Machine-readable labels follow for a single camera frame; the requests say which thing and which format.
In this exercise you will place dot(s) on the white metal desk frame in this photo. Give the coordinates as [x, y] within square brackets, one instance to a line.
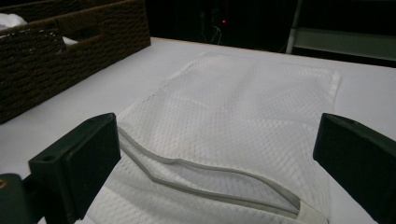
[342, 43]

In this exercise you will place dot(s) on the black computer tower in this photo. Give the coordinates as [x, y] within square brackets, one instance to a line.
[223, 21]

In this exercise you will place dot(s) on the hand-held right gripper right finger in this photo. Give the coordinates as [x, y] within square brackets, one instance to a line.
[361, 161]

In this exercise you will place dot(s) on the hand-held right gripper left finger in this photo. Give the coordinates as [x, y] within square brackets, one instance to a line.
[81, 161]

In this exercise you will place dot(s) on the brown woven basket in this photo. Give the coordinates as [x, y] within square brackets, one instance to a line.
[46, 77]

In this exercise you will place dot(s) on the white cloth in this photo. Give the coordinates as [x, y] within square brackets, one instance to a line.
[9, 20]

